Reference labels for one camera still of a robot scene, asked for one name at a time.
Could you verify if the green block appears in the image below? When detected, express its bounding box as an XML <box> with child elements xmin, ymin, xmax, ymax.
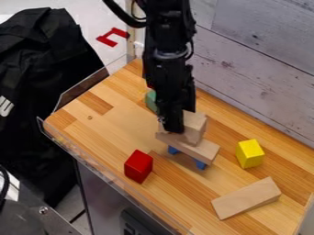
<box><xmin>143</xmin><ymin>89</ymin><xmax>162</xmax><ymax>115</ymax></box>

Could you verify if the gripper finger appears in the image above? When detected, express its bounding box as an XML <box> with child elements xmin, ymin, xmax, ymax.
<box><xmin>157</xmin><ymin>100</ymin><xmax>187</xmax><ymax>135</ymax></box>

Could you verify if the flat wooden block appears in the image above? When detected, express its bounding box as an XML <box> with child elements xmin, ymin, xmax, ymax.
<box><xmin>154</xmin><ymin>131</ymin><xmax>222</xmax><ymax>166</ymax></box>

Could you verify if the blue block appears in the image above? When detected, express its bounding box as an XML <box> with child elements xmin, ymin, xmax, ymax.
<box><xmin>166</xmin><ymin>145</ymin><xmax>209</xmax><ymax>171</ymax></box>

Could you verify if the yellow cube block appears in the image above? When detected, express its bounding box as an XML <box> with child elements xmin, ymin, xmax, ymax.
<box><xmin>234</xmin><ymin>138</ymin><xmax>266</xmax><ymax>170</ymax></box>

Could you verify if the black bag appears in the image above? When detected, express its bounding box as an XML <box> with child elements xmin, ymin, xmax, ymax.
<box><xmin>0</xmin><ymin>6</ymin><xmax>111</xmax><ymax>209</ymax></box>

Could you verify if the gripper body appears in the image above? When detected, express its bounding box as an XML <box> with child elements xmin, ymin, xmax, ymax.
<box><xmin>140</xmin><ymin>56</ymin><xmax>198</xmax><ymax>116</ymax></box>

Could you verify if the long wooden block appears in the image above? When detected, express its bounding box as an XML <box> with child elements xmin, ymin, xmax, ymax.
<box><xmin>209</xmin><ymin>176</ymin><xmax>284</xmax><ymax>221</ymax></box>

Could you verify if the red cube block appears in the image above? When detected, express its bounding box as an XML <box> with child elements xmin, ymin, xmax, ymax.
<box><xmin>122</xmin><ymin>149</ymin><xmax>155</xmax><ymax>185</ymax></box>

